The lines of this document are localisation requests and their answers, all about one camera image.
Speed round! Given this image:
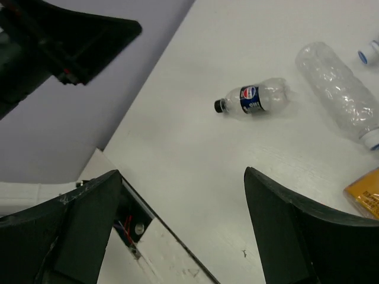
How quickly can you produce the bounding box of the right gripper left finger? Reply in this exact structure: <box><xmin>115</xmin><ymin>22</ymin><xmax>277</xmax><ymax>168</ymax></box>
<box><xmin>1</xmin><ymin>170</ymin><xmax>122</xmax><ymax>283</ymax></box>

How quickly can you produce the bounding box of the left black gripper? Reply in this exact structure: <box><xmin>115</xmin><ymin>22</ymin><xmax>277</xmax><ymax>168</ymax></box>
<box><xmin>1</xmin><ymin>1</ymin><xmax>142</xmax><ymax>118</ymax></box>

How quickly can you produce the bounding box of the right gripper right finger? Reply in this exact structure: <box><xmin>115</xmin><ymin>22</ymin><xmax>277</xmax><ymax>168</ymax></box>
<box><xmin>244</xmin><ymin>167</ymin><xmax>378</xmax><ymax>283</ymax></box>

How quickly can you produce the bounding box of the orange juice bottle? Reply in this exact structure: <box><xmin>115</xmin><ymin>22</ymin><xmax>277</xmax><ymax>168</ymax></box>
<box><xmin>343</xmin><ymin>168</ymin><xmax>378</xmax><ymax>220</ymax></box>

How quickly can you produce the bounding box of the pepsi bottle black cap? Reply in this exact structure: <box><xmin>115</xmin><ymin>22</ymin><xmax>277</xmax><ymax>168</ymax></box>
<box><xmin>214</xmin><ymin>78</ymin><xmax>290</xmax><ymax>118</ymax></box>

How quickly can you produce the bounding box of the clear unlabelled bottle far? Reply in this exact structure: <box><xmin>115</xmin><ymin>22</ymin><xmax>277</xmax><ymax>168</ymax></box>
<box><xmin>295</xmin><ymin>41</ymin><xmax>378</xmax><ymax>151</ymax></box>

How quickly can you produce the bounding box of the blue label bottle far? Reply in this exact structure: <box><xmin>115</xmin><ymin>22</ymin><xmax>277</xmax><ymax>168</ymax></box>
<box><xmin>358</xmin><ymin>39</ymin><xmax>379</xmax><ymax>65</ymax></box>

